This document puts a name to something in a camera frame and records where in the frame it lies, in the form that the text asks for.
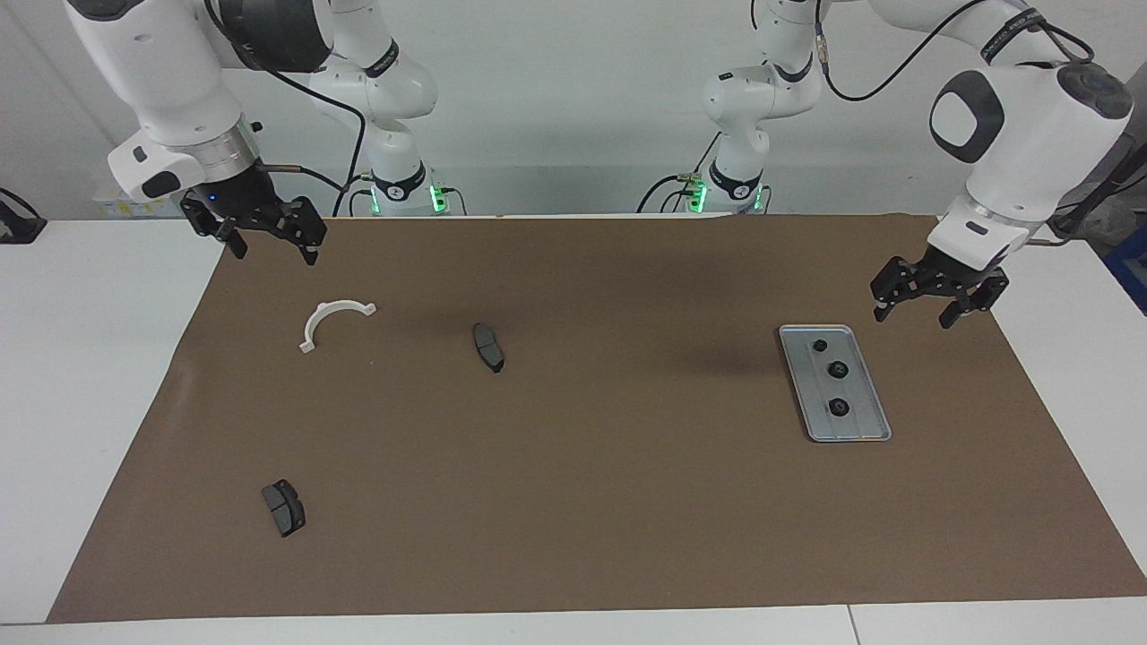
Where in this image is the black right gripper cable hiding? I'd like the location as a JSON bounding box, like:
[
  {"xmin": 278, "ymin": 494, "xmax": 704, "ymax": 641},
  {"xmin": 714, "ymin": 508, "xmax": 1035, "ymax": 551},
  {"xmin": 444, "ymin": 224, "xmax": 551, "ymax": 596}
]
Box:
[{"xmin": 204, "ymin": 0, "xmax": 368, "ymax": 218}]

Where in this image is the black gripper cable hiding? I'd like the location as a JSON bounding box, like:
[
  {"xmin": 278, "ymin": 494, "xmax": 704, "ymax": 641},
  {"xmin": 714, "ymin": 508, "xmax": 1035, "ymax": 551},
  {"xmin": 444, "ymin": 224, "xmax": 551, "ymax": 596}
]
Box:
[
  {"xmin": 811, "ymin": 0, "xmax": 1147, "ymax": 247},
  {"xmin": 204, "ymin": 0, "xmax": 368, "ymax": 218}
]

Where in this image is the blue crate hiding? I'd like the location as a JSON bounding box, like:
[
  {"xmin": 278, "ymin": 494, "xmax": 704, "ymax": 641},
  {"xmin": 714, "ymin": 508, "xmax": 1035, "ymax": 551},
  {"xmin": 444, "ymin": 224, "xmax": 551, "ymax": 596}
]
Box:
[{"xmin": 1102, "ymin": 224, "xmax": 1147, "ymax": 316}]

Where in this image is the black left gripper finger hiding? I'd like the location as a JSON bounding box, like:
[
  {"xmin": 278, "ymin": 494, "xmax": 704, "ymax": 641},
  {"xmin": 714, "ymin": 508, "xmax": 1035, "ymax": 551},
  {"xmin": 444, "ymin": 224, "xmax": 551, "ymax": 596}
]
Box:
[
  {"xmin": 936, "ymin": 273, "xmax": 1011, "ymax": 330},
  {"xmin": 870, "ymin": 255, "xmax": 925, "ymax": 322}
]

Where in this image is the long grey brake pad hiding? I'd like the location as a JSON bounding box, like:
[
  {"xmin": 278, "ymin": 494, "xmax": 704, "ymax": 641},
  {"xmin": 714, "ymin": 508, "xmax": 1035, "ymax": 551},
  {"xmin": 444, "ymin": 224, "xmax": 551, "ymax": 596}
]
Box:
[{"xmin": 472, "ymin": 322, "xmax": 505, "ymax": 374}]

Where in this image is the white curved plastic bracket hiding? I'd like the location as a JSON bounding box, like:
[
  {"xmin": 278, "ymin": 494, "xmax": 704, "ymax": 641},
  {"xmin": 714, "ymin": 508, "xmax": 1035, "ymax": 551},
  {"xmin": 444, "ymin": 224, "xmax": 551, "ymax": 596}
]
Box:
[{"xmin": 299, "ymin": 301, "xmax": 378, "ymax": 354}]

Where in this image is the brown table mat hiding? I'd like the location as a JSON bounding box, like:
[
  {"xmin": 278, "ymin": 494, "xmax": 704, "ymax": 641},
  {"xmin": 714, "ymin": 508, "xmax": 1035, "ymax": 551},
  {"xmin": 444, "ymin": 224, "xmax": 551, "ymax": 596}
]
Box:
[{"xmin": 47, "ymin": 213, "xmax": 1147, "ymax": 624}]

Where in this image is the short grey brake pad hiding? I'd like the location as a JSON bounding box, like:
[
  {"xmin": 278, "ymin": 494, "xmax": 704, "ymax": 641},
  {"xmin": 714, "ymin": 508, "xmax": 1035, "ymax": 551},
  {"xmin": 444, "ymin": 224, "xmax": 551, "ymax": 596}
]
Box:
[{"xmin": 261, "ymin": 479, "xmax": 306, "ymax": 538}]

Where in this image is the black tripod stand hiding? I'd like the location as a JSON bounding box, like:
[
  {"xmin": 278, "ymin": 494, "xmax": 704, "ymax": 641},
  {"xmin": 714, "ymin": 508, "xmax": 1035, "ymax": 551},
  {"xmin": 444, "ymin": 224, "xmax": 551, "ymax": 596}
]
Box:
[{"xmin": 1044, "ymin": 166, "xmax": 1147, "ymax": 239}]

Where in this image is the white wall box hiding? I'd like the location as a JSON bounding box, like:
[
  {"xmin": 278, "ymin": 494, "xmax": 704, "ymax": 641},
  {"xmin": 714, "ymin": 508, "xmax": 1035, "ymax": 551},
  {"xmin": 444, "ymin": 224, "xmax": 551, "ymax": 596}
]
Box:
[{"xmin": 92, "ymin": 173, "xmax": 194, "ymax": 219}]

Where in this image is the black right base cable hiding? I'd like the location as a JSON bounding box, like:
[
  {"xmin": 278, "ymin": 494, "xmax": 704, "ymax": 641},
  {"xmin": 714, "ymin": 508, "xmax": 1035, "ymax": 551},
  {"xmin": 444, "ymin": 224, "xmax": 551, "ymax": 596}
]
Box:
[{"xmin": 332, "ymin": 175, "xmax": 373, "ymax": 219}]

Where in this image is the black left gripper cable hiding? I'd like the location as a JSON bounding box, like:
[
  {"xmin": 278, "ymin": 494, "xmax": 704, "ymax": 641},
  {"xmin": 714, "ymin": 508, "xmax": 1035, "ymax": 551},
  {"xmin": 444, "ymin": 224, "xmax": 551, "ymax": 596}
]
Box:
[{"xmin": 811, "ymin": 0, "xmax": 1147, "ymax": 247}]

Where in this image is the black stand foot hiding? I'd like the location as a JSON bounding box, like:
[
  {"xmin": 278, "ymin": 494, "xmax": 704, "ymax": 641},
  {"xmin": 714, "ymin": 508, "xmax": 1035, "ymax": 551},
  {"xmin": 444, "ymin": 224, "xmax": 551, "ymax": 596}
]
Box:
[{"xmin": 0, "ymin": 186, "xmax": 48, "ymax": 245}]

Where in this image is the black base cable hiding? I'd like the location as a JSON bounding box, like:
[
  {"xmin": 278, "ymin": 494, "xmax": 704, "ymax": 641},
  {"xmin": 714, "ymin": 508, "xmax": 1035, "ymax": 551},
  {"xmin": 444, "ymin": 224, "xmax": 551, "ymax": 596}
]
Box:
[
  {"xmin": 636, "ymin": 173, "xmax": 695, "ymax": 214},
  {"xmin": 332, "ymin": 175, "xmax": 373, "ymax": 219}
]

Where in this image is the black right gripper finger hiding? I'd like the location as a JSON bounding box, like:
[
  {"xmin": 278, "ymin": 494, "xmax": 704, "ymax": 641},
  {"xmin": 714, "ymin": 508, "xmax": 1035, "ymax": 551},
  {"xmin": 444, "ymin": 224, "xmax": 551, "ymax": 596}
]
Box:
[
  {"xmin": 181, "ymin": 197, "xmax": 248, "ymax": 262},
  {"xmin": 285, "ymin": 197, "xmax": 329, "ymax": 268}
]

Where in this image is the black left base cable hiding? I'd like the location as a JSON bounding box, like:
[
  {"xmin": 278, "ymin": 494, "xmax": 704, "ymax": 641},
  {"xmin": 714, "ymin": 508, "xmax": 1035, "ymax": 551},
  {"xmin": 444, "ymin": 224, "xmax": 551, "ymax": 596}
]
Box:
[{"xmin": 636, "ymin": 173, "xmax": 695, "ymax": 214}]

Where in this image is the silver metal tray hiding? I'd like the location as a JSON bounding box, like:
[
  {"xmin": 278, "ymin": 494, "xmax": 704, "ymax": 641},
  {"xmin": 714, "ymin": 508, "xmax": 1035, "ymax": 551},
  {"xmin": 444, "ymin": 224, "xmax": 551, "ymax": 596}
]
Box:
[{"xmin": 778, "ymin": 324, "xmax": 893, "ymax": 443}]

